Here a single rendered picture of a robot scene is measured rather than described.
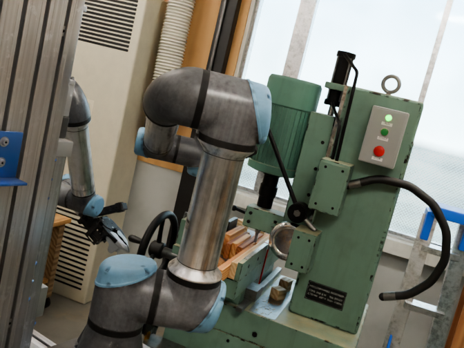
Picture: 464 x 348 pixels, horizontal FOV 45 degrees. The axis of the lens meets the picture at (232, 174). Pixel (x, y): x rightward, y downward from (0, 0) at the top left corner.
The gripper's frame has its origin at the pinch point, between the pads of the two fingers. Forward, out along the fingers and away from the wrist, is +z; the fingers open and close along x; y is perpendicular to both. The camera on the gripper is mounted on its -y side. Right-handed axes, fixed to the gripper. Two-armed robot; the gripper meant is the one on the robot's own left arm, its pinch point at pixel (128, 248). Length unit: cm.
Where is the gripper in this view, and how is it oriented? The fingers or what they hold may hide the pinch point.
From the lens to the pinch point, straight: 196.9
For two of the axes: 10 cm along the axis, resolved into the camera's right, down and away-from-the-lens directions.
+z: 6.7, 7.0, -2.3
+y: -6.6, 7.1, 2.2
